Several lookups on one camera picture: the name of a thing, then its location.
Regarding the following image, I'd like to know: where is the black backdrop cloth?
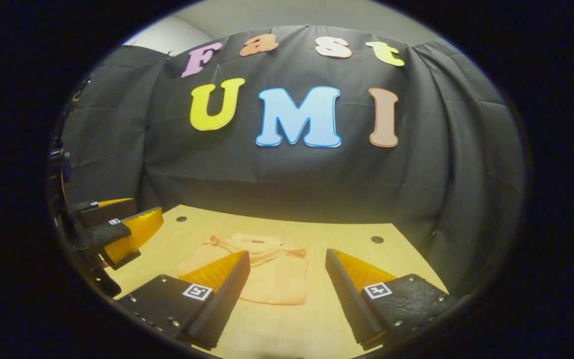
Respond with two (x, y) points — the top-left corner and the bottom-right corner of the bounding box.
(60, 25), (526, 300)

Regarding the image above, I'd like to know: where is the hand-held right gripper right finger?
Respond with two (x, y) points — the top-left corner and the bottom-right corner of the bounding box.
(325, 248), (459, 351)

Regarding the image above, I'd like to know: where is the orange T-shirt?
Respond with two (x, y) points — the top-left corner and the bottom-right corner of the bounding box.
(175, 233), (308, 306)

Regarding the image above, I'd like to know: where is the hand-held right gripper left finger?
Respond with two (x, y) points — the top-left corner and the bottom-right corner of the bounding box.
(118, 249), (252, 351)

